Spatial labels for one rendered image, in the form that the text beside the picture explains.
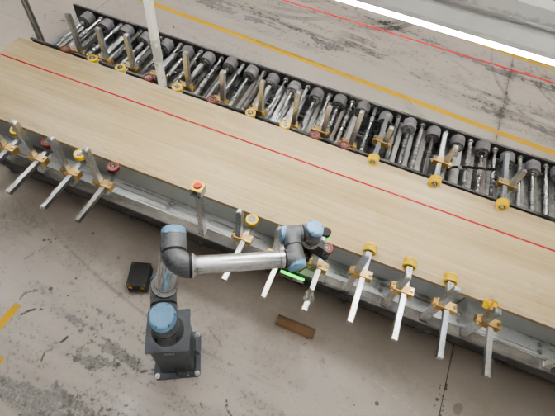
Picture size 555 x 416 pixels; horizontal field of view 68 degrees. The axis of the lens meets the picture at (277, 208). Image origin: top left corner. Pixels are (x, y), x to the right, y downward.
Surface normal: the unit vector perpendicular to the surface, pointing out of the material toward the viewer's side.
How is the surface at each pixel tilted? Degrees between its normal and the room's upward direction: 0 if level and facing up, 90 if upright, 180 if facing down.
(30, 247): 0
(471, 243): 0
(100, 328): 0
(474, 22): 61
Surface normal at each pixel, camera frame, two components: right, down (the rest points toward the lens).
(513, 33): -0.26, 0.40
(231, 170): 0.10, -0.54
